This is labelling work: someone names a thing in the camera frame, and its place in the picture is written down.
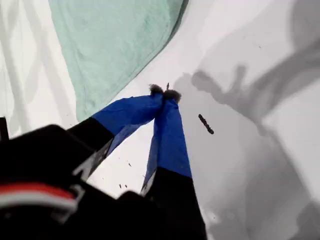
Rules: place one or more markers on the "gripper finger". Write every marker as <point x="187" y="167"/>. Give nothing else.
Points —
<point x="170" y="150"/>
<point x="130" y="110"/>

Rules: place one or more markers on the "pale green T-shirt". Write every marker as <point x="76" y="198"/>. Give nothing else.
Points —
<point x="112" y="50"/>

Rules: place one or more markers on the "small black stick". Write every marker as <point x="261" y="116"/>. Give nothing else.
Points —
<point x="206" y="124"/>

